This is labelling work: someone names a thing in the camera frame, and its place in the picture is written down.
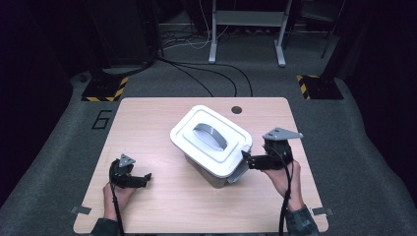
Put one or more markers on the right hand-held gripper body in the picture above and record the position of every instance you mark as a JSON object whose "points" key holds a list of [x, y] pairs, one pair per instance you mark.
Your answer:
{"points": [[277, 154]]}

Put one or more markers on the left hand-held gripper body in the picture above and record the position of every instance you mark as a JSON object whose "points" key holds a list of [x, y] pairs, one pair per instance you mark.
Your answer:
{"points": [[121, 177]]}

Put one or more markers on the grey translucent storage box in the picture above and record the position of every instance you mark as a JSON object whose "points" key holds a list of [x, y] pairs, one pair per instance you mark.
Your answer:
{"points": [[213, 178]]}

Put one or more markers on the person's left hand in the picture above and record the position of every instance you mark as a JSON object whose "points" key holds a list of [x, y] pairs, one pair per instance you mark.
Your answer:
{"points": [[113, 203]]}

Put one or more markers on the person's right hand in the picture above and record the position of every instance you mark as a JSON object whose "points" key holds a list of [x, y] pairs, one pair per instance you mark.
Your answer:
{"points": [[295, 187]]}

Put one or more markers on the dark round table grommet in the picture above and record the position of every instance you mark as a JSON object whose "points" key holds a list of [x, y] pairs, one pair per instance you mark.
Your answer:
{"points": [[236, 109]]}

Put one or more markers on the grey tape piece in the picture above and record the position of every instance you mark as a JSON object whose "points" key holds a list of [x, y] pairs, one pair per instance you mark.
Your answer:
{"points": [[323, 211], [81, 210]]}

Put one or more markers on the black yellow striped stand base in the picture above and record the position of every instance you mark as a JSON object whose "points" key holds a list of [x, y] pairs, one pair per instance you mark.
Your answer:
{"points": [[103, 89], [323, 88]]}

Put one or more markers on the dark cabinet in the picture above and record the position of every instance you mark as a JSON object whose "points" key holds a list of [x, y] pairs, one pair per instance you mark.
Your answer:
{"points": [[124, 32]]}

